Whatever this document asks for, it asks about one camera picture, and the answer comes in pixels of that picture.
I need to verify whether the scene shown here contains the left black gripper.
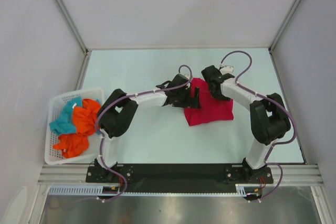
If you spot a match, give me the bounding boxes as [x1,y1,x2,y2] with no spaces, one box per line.
[173,86,200,109]

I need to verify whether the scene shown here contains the magenta t shirt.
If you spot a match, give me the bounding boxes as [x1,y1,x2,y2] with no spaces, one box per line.
[184,78,234,126]

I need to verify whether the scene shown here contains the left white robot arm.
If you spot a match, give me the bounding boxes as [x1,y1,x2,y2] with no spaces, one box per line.
[95,73,201,182]

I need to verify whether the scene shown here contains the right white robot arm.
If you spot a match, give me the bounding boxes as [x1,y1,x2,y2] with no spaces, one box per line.
[201,65,291,183]

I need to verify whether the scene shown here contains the orange t shirt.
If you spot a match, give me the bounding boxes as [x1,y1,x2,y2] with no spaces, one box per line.
[49,97,101,158]

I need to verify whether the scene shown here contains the teal t shirt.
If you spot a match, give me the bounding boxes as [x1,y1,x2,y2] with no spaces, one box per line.
[49,97,102,135]

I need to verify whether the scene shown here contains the white plastic laundry basket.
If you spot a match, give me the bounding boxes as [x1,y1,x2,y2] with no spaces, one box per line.
[45,88,105,165]

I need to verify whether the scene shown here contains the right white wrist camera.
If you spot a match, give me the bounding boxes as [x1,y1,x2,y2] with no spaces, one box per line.
[219,65,234,75]

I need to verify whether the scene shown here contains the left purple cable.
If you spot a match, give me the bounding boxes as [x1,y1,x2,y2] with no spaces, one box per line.
[94,65,194,204]

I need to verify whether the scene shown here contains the purple cable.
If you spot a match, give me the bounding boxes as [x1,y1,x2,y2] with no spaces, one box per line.
[219,51,297,202]
[94,65,194,204]

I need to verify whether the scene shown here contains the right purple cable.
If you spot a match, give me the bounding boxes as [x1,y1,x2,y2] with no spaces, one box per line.
[219,51,297,202]

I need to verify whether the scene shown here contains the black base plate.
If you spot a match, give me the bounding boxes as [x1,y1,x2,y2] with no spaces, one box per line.
[86,162,274,193]

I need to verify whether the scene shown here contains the grey slotted cable duct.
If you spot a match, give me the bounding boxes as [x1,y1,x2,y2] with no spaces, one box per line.
[49,185,262,198]

